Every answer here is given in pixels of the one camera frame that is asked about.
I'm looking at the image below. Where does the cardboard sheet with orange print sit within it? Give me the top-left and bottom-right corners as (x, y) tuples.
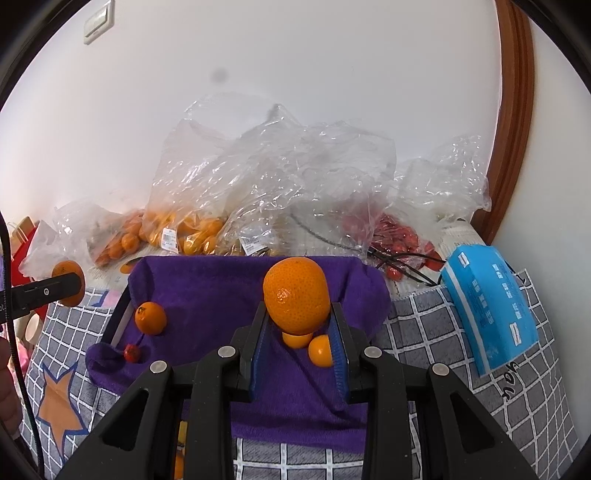
(90, 256), (139, 289)

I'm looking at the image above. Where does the pile of red cherry tomatoes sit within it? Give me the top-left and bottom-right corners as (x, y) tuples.
(365, 213), (446, 281)

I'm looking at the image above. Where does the pile of bagged mandarins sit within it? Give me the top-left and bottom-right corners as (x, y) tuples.
(95, 212), (148, 268)

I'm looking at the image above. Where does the pile of bagged yellow fruits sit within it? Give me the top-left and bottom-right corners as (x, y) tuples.
(217, 231), (278, 258)

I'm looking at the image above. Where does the thin black cable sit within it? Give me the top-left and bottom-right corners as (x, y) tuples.
(290, 210), (446, 288)

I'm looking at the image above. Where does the hazy plastic bag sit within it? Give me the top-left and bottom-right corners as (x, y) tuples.
(51, 198), (148, 268)

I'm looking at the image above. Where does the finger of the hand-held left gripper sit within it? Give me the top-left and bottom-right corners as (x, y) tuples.
(11, 272), (85, 320)

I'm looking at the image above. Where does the grey checked blanket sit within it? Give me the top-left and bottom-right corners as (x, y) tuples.
(21, 272), (583, 480)

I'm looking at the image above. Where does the white translucent plastic bag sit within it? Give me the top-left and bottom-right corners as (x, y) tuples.
(18, 220), (63, 280)

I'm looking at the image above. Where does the red paper bag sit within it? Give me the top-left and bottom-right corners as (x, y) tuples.
(10, 217), (44, 289)

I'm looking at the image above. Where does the person's left hand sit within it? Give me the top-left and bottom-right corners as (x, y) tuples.
(0, 337), (21, 432)

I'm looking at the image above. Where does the large bumpy mandarin orange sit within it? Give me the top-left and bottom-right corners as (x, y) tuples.
(262, 257), (331, 335)

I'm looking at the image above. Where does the white bowl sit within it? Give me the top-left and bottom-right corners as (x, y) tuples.
(23, 315), (46, 344)

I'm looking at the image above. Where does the mandarin orange with stem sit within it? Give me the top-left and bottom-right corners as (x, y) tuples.
(135, 301), (167, 335)

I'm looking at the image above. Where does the blue tissue pack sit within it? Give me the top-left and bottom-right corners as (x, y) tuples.
(438, 244), (541, 377)

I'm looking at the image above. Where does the kumquat with stem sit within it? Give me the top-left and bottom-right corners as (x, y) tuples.
(281, 330), (314, 349)

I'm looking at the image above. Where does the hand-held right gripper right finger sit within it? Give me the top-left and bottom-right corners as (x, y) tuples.
(329, 302), (539, 480)

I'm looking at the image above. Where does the pile of bagged kumquats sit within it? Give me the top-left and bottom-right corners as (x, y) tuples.
(148, 210), (227, 257)

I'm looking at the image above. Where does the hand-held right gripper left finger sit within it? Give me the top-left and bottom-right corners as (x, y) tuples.
(55, 305), (269, 480)

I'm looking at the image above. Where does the purple towel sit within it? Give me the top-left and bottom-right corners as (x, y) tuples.
(87, 255), (393, 453)

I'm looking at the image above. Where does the white light switch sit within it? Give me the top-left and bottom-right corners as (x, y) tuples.
(83, 0), (116, 45)

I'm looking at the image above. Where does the labelled clear plastic bag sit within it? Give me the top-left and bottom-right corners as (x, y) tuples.
(141, 92), (305, 257)

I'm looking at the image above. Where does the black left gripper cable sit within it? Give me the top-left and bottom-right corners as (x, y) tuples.
(0, 215), (47, 480)

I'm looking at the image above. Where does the brown wooden door frame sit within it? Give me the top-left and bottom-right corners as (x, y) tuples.
(471, 0), (536, 245)

